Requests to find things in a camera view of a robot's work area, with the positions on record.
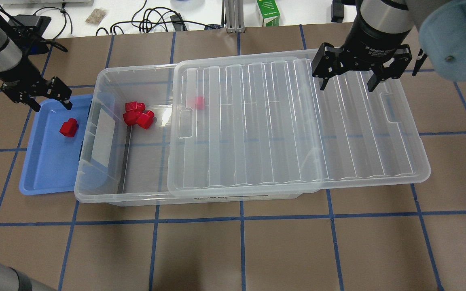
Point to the clear plastic storage box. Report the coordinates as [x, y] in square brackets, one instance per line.
[127, 166]

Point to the clear plastic box lid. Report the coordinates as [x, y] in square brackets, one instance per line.
[268, 128]

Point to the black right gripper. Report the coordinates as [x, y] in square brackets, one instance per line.
[372, 41]

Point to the green cardboard box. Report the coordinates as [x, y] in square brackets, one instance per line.
[268, 13]

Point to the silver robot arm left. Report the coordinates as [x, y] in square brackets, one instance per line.
[21, 80]

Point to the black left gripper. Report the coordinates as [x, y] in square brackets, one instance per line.
[19, 78]

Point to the aluminium frame post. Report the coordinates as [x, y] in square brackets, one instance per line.
[233, 16]

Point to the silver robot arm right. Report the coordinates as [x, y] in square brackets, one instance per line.
[375, 41]

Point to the blue plastic tray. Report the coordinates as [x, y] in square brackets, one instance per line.
[52, 159]

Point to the red block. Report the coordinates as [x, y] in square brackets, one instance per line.
[135, 106]
[198, 103]
[131, 117]
[69, 128]
[145, 119]

